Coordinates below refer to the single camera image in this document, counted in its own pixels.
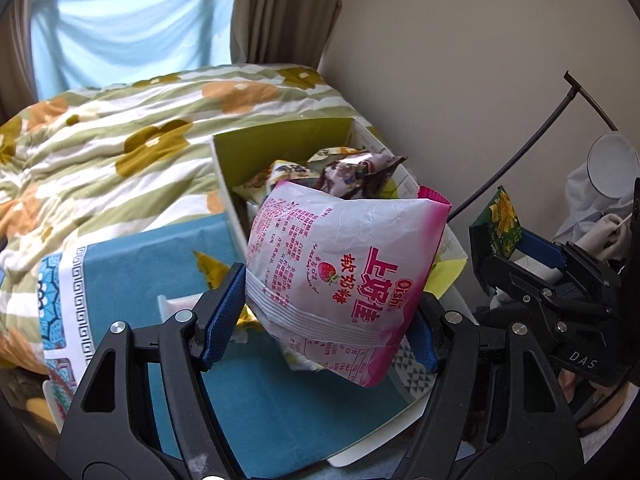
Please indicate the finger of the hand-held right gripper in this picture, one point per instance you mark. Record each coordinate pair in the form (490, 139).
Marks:
(542, 250)
(515, 292)

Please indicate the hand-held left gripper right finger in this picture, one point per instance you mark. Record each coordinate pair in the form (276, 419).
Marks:
(425, 342)

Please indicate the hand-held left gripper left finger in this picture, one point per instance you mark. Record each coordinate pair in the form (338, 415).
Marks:
(225, 310)

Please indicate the dark green snack packet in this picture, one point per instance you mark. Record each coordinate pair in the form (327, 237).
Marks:
(502, 220)

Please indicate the pink and white snack packet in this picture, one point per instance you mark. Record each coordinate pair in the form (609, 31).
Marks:
(340, 270)

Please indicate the green and white cardboard box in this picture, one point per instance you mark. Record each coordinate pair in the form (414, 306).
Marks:
(227, 180)

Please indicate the mauve cartoon snack packet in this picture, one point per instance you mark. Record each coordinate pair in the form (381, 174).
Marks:
(360, 175)

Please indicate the yellow snack packet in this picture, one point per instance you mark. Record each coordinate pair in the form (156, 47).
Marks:
(212, 270)

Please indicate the grey cloth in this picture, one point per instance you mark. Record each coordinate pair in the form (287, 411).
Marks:
(580, 200)

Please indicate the blue patterned table cloth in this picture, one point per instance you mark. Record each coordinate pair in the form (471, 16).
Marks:
(150, 270)

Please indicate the white round disc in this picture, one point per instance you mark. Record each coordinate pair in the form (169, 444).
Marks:
(612, 162)

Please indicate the grey-green cartoon snack packet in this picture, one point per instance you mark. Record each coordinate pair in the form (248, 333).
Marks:
(272, 180)

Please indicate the floral striped blanket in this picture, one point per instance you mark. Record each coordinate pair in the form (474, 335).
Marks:
(100, 130)

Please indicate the light blue window cloth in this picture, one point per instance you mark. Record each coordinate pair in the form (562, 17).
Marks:
(130, 25)

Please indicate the beige curtain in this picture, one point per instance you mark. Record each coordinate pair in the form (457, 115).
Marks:
(285, 10)
(17, 50)

